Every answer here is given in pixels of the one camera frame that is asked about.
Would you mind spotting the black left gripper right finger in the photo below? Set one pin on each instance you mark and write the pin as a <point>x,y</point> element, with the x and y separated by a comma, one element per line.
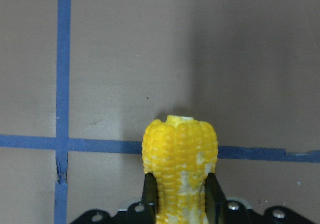
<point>215,198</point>

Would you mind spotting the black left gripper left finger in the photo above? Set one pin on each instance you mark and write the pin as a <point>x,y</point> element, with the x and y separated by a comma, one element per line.
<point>149,195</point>

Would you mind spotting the yellow corn cob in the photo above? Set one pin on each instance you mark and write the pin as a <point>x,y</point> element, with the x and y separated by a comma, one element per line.
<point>180,153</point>

